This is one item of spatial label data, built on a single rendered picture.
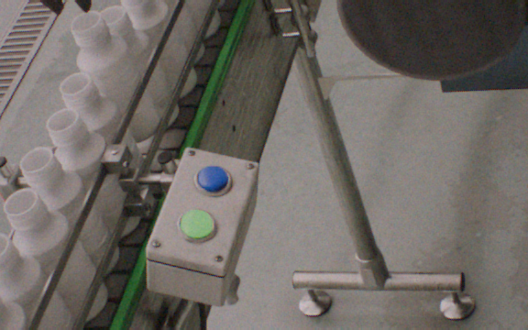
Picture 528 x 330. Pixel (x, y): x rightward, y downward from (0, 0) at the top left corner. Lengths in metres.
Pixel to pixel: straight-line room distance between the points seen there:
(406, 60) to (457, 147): 2.22
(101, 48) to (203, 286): 0.31
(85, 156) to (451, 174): 1.54
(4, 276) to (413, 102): 1.86
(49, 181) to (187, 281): 0.18
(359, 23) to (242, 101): 1.05
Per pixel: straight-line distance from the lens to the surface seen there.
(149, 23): 1.35
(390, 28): 0.47
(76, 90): 1.26
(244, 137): 1.51
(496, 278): 2.41
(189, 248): 1.07
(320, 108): 1.97
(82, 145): 1.20
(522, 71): 1.68
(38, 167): 1.19
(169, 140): 1.37
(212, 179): 1.12
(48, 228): 1.13
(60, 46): 3.51
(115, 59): 1.25
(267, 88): 1.60
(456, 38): 0.47
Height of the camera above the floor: 1.86
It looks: 42 degrees down
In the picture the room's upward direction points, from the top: 21 degrees counter-clockwise
